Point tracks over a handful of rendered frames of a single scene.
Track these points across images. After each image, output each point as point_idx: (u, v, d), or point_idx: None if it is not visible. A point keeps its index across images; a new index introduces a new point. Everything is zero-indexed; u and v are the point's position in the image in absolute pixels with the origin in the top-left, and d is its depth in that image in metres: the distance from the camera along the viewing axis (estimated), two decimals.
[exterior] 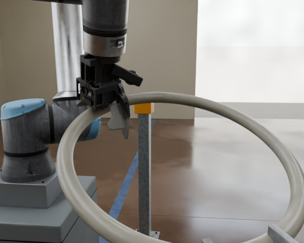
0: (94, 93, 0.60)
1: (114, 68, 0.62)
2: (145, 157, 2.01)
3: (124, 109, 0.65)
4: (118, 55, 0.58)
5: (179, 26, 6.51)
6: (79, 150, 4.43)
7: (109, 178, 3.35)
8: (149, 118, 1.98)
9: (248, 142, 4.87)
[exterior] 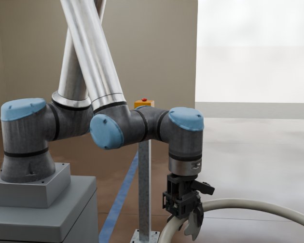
0: (179, 205, 0.74)
1: (193, 183, 0.76)
2: (145, 157, 2.01)
3: (199, 219, 0.78)
4: (198, 173, 0.74)
5: (179, 26, 6.51)
6: (79, 150, 4.43)
7: (109, 178, 3.35)
8: None
9: (248, 142, 4.87)
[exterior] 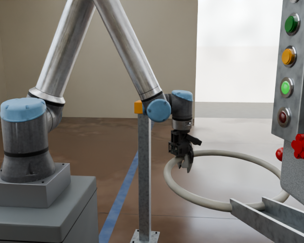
0: (178, 148, 1.23)
1: (186, 136, 1.25)
2: (145, 157, 2.01)
3: (190, 158, 1.27)
4: (189, 129, 1.22)
5: (179, 26, 6.51)
6: (79, 150, 4.43)
7: (109, 178, 3.35)
8: (149, 118, 1.98)
9: (248, 142, 4.87)
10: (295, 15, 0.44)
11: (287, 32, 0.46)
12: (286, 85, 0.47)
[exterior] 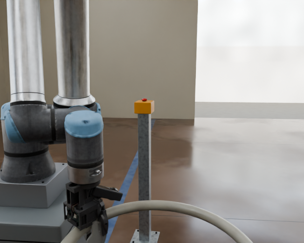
0: (78, 215, 0.69)
1: (95, 190, 0.73)
2: (145, 157, 2.01)
3: (103, 228, 0.75)
4: (98, 181, 0.70)
5: (179, 26, 6.51)
6: None
7: (109, 178, 3.35)
8: (149, 118, 1.98)
9: (248, 142, 4.87)
10: None
11: None
12: None
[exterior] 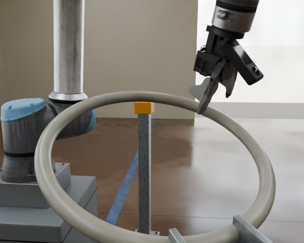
0: (198, 55, 0.69)
1: (224, 44, 0.64)
2: (145, 157, 2.01)
3: (209, 85, 0.66)
4: (221, 28, 0.61)
5: (179, 26, 6.51)
6: (79, 150, 4.43)
7: (109, 178, 3.35)
8: (149, 118, 1.98)
9: None
10: None
11: None
12: None
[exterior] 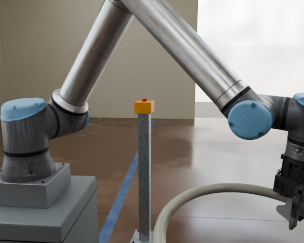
0: (276, 178, 0.80)
1: (299, 171, 0.75)
2: (145, 157, 2.01)
3: (292, 209, 0.76)
4: (297, 159, 0.73)
5: None
6: (79, 150, 4.43)
7: (109, 178, 3.35)
8: (149, 118, 1.98)
9: (248, 142, 4.87)
10: None
11: None
12: None
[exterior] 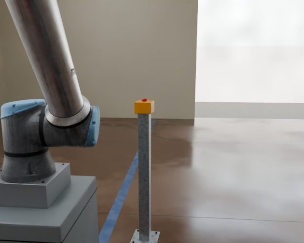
0: None
1: None
2: (145, 157, 2.01)
3: None
4: None
5: (179, 26, 6.51)
6: (79, 150, 4.43)
7: (109, 178, 3.35)
8: (149, 118, 1.98)
9: (248, 142, 4.87)
10: None
11: None
12: None
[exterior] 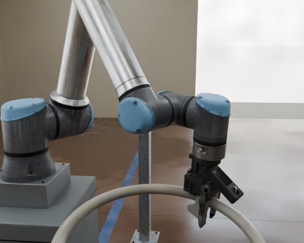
0: (186, 177, 0.81)
1: (205, 169, 0.76)
2: (145, 157, 2.01)
3: (200, 207, 0.78)
4: (200, 158, 0.74)
5: (179, 26, 6.51)
6: (79, 150, 4.43)
7: (109, 178, 3.35)
8: None
9: (248, 142, 4.87)
10: None
11: None
12: None
